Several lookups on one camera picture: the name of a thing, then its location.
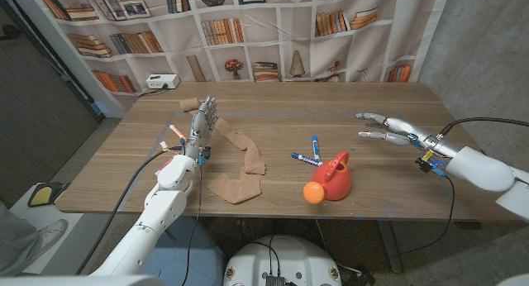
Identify blue grey base cover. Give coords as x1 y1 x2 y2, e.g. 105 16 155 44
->
142 217 226 286

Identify printed bookshelf backdrop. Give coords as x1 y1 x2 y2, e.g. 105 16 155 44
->
35 0 452 113

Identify right arm thick black cable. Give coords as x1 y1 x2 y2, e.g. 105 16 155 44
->
437 117 529 139

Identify person in grey trousers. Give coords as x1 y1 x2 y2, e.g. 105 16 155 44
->
0 201 69 277

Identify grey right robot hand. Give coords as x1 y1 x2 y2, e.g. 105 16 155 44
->
355 111 460 159

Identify orange marker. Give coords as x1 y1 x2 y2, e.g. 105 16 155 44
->
169 124 188 143

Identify dark perforated panel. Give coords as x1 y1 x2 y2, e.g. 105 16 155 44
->
0 0 104 198

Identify tan adhesive wrap strip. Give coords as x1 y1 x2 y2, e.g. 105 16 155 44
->
179 97 267 205

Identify red watering can orange spout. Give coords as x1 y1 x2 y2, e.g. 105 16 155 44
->
303 150 354 205

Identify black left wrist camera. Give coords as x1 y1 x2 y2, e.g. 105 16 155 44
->
198 145 212 167

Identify white pen dark blue cap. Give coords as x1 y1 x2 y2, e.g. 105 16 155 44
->
290 151 324 168

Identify white power strip box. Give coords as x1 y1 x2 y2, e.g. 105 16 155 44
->
145 74 181 90

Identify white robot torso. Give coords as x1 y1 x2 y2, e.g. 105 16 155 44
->
222 235 343 286

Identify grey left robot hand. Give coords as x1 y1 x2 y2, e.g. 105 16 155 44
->
183 94 220 161

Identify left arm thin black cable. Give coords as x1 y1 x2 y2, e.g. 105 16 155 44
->
180 164 203 286

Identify left arm thick black cable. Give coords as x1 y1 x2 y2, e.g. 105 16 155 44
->
74 145 185 276

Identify yellow black foot pedal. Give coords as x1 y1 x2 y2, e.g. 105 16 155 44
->
26 182 71 208

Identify arm thick black cable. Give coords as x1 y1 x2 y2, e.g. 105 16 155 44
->
74 145 185 276
437 117 529 139

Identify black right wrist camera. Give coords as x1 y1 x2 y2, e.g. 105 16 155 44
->
415 150 447 178

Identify grey table leg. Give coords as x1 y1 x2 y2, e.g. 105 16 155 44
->
375 220 404 274

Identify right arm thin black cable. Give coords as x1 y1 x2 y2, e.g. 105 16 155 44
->
399 174 456 256

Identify white floor board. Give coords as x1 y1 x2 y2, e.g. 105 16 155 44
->
7 184 86 275

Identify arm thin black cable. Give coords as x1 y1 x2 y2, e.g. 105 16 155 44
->
399 174 456 256
180 164 203 286

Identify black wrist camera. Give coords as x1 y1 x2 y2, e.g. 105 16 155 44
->
198 145 212 167
415 150 447 178

